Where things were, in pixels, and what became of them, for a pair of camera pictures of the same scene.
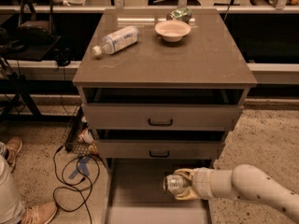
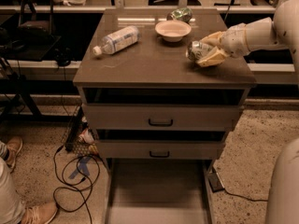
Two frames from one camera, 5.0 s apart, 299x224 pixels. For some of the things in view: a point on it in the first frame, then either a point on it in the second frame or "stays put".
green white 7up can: x=173 y=184 -> x=196 y=49
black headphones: x=63 y=57 stays put
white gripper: x=203 y=183 -> x=234 y=40
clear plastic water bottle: x=118 y=40 stays put
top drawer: x=154 y=117 stays put
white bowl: x=173 y=31 stays put
